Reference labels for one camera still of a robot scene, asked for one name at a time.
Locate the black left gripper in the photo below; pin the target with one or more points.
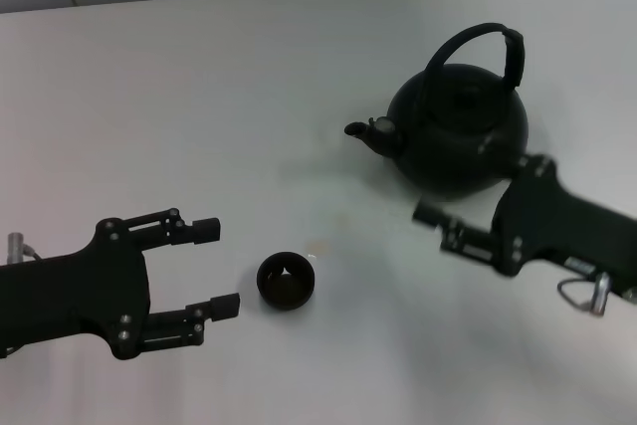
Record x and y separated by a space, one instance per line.
74 295

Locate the small black teacup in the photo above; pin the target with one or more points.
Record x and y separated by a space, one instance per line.
286 285

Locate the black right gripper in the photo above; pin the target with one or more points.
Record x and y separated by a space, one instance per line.
547 216

